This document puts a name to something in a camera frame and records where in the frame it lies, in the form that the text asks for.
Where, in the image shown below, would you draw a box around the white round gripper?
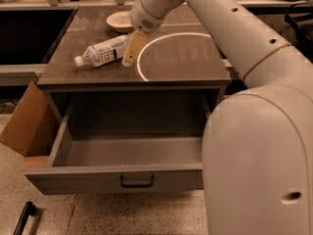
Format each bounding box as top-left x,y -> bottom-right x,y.
121,0 -> 183,67

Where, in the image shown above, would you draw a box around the clear plastic water bottle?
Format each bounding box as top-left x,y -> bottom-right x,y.
74,34 -> 129,68

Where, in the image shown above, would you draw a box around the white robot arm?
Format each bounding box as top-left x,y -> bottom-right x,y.
131,0 -> 313,235

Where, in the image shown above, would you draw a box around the grey open top drawer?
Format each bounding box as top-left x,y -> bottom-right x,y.
25,91 -> 210,195

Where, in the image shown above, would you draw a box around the white ceramic bowl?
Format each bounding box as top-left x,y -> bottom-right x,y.
107,11 -> 133,33

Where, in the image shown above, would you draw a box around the brown cardboard box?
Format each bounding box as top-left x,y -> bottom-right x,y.
0,82 -> 60,170

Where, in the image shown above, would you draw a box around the black bar on floor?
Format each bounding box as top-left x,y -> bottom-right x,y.
13,202 -> 37,235

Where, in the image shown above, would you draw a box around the black drawer handle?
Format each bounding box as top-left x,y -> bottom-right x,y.
119,175 -> 155,189

